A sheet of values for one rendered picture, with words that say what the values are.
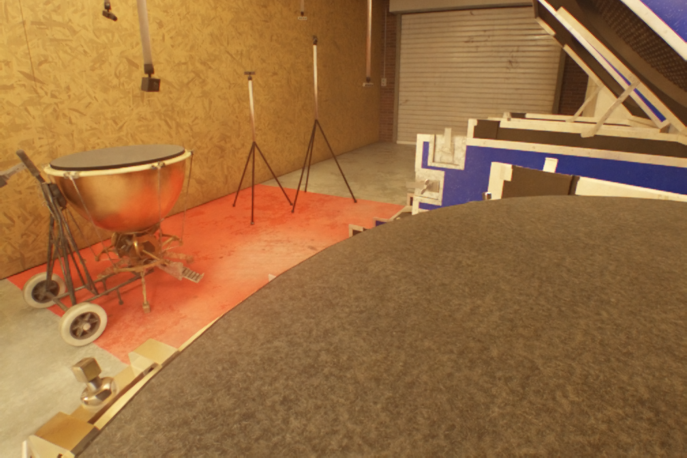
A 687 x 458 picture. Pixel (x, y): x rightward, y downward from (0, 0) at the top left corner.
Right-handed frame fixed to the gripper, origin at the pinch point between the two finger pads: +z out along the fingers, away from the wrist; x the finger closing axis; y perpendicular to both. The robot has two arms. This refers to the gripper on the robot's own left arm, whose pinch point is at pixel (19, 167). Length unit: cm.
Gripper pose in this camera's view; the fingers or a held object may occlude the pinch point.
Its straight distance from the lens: 197.9
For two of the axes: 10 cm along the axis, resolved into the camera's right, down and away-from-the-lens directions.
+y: 1.8, 7.9, 5.8
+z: 4.7, -5.9, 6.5
